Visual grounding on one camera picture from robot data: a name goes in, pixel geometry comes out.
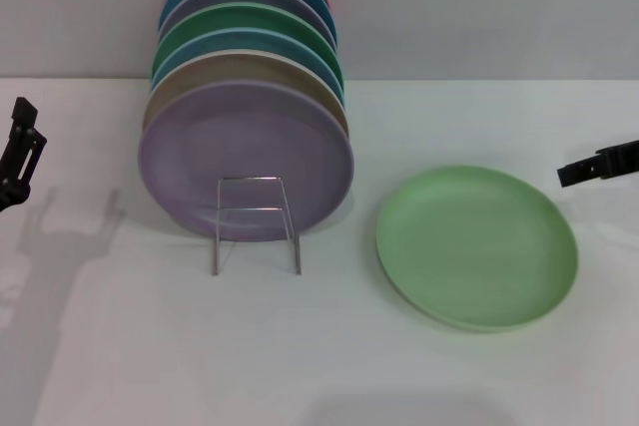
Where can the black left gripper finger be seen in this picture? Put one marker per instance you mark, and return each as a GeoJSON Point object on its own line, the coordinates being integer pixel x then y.
{"type": "Point", "coordinates": [20, 161]}

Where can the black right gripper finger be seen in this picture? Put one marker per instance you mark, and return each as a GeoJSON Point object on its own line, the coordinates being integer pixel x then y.
{"type": "Point", "coordinates": [614, 161]}

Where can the light green plate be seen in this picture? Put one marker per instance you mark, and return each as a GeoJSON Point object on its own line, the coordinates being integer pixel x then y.
{"type": "Point", "coordinates": [474, 251]}

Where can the beige plate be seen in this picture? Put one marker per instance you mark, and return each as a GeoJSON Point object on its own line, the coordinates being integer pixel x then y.
{"type": "Point", "coordinates": [234, 69]}

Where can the light blue plate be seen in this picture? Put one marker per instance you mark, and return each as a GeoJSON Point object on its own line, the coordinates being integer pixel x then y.
{"type": "Point", "coordinates": [234, 42]}

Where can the dark green plate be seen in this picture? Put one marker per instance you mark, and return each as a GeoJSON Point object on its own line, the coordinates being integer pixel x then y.
{"type": "Point", "coordinates": [239, 17]}

